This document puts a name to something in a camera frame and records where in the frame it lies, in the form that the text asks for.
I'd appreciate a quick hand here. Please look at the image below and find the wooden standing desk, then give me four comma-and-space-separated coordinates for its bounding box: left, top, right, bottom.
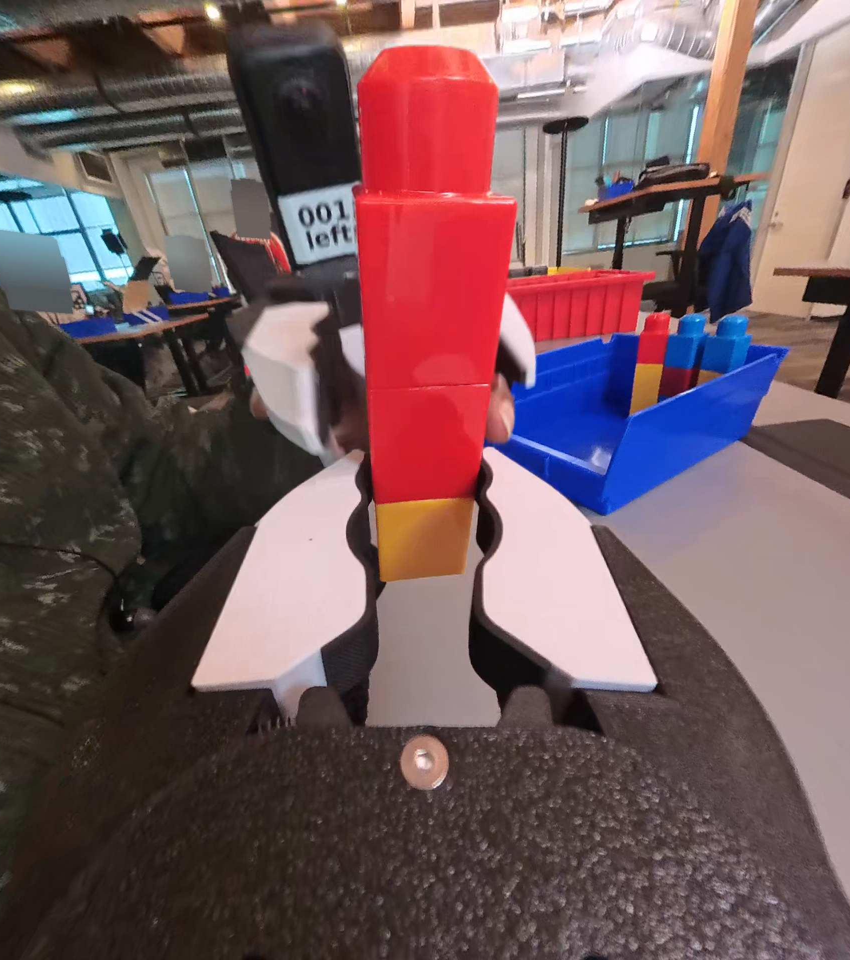
578, 172, 768, 273

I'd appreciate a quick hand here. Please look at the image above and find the blue topped block tower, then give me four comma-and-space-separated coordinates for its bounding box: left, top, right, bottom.
697, 313, 753, 389

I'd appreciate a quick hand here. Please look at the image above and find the background office desk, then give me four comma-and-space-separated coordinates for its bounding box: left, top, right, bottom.
57, 292, 246, 399

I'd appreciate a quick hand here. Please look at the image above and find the person's left hand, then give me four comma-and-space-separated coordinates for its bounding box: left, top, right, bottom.
485, 373, 516, 445

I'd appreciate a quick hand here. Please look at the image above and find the person's torso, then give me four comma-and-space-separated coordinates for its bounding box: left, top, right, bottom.
0, 536, 163, 960

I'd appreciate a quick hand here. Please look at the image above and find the person's left forearm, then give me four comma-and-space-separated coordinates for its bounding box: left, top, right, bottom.
0, 253, 328, 560

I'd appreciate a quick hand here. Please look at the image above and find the wooden table with black legs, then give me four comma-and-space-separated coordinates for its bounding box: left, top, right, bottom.
772, 264, 850, 400

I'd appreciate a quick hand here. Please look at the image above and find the red and yellow block tower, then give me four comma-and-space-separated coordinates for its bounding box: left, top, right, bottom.
627, 311, 673, 417

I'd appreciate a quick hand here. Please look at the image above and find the black floor lamp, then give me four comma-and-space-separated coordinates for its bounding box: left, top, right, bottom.
542, 116, 592, 270

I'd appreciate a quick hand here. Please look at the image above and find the black bag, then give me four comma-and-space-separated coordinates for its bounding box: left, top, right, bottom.
633, 156, 712, 190

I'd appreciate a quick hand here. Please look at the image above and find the blue jacket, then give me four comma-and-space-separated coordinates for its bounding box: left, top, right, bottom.
696, 198, 756, 325

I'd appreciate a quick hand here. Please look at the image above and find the red plastic bin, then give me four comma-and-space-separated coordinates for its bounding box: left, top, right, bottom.
506, 270, 656, 344

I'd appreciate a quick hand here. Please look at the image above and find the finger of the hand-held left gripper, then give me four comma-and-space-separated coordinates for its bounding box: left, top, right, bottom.
243, 300, 336, 457
496, 291, 538, 390

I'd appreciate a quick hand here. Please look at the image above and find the white door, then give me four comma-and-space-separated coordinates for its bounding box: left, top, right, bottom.
753, 33, 850, 275

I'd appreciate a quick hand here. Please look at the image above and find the blue plastic bin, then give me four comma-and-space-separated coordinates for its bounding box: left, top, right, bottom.
502, 332, 791, 517

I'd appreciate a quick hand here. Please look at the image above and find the blue and red block tower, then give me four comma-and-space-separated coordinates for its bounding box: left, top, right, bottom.
657, 313, 708, 400

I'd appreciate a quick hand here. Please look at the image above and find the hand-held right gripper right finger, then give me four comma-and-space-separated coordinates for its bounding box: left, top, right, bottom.
468, 448, 658, 695

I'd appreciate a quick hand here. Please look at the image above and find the wooden post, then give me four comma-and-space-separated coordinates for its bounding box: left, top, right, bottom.
695, 0, 761, 185

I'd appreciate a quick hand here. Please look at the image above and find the red mega block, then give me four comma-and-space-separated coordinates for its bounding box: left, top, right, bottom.
352, 45, 519, 393
367, 382, 493, 506

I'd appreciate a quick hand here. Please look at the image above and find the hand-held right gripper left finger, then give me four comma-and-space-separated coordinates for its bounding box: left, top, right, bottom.
191, 450, 385, 723

